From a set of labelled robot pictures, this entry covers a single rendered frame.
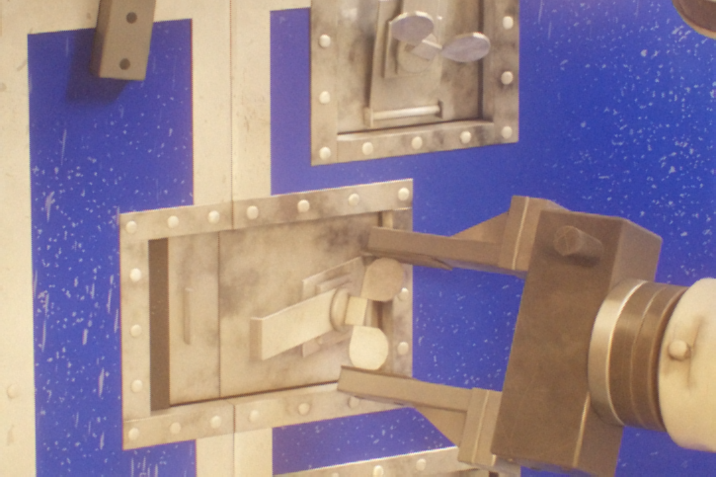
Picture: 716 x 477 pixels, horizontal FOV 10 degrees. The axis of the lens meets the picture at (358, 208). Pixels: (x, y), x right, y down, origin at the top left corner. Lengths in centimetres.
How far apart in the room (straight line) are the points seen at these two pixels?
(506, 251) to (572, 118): 14
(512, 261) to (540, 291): 3
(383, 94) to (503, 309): 14
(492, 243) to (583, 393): 10
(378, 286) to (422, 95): 11
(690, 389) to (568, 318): 9
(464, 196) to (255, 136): 14
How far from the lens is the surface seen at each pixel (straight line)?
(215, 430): 207
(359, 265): 210
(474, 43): 207
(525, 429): 199
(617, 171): 216
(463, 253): 203
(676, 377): 194
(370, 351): 206
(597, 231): 199
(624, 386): 196
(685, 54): 217
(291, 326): 203
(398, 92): 209
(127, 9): 198
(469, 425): 201
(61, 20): 198
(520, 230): 202
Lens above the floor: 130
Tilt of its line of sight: 13 degrees down
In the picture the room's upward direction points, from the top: straight up
